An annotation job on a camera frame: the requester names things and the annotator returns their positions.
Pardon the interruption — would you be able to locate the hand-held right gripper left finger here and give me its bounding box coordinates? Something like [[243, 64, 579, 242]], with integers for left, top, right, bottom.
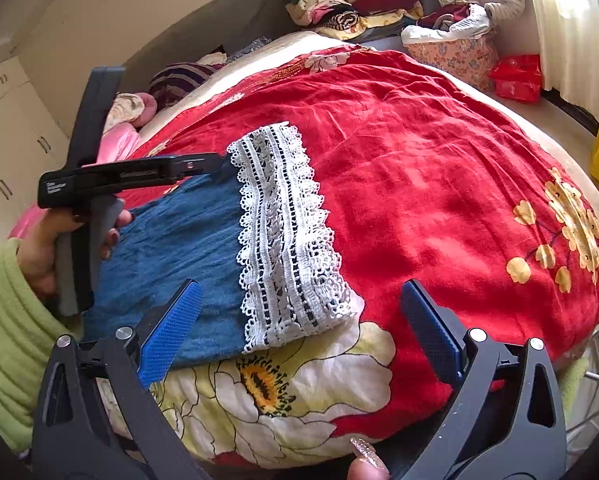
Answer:
[[32, 280, 205, 480]]

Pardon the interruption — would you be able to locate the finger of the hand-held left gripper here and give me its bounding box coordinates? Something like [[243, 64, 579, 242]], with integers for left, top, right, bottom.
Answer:
[[69, 66, 125, 167], [206, 153, 230, 183]]

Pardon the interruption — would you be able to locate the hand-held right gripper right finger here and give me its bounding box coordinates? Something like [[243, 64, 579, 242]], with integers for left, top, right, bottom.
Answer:
[[400, 280, 567, 480]]

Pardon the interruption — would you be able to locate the blue denim skirt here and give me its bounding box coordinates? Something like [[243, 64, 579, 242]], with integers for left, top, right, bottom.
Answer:
[[82, 122, 365, 368]]

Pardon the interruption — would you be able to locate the person's left forearm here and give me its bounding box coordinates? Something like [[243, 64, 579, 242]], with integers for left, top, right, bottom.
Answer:
[[0, 237, 87, 456]]

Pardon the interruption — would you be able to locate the person's left hand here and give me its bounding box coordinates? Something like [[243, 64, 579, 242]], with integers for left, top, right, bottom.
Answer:
[[16, 207, 132, 306]]

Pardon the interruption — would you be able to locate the person's right hand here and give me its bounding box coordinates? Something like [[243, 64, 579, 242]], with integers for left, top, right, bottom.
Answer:
[[348, 437, 391, 480]]

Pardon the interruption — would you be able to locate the cream floral pillow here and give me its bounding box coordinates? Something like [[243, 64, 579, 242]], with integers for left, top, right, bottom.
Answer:
[[104, 92, 157, 131]]

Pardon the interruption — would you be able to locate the pink blanket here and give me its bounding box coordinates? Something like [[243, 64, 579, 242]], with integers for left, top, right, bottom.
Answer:
[[9, 125, 145, 241]]

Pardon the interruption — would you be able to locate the purple striped cloth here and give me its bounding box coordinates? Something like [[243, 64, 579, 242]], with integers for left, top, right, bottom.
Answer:
[[148, 62, 220, 108]]

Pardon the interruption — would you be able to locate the cream wardrobe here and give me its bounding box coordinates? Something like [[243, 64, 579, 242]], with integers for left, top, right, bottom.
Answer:
[[0, 55, 72, 261]]

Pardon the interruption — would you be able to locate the blue patterned cloth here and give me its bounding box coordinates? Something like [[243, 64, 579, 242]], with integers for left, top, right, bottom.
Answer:
[[224, 36, 272, 63]]

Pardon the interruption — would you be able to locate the grey headboard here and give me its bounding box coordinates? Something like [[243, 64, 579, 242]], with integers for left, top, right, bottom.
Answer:
[[122, 0, 300, 91]]

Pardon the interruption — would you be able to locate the light green towel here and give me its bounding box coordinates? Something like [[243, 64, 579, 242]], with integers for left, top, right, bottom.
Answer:
[[559, 357, 587, 401]]

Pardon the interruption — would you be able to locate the red floral quilt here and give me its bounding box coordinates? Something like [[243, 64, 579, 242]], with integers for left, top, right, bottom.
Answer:
[[99, 45, 599, 468]]

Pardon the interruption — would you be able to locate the floral fabric basket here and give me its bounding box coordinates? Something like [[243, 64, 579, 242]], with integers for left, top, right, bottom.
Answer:
[[402, 30, 500, 92]]

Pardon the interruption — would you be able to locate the white garment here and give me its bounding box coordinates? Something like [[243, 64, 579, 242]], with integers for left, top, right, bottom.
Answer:
[[402, 5, 493, 45]]

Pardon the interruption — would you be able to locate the red plastic bag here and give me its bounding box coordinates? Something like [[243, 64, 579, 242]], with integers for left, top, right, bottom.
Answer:
[[489, 54, 544, 105]]

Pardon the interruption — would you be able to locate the dark red garment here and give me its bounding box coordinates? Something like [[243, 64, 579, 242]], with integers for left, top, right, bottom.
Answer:
[[432, 4, 473, 28]]

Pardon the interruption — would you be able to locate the cream curtain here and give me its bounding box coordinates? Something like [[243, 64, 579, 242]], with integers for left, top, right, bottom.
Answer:
[[419, 0, 599, 131]]

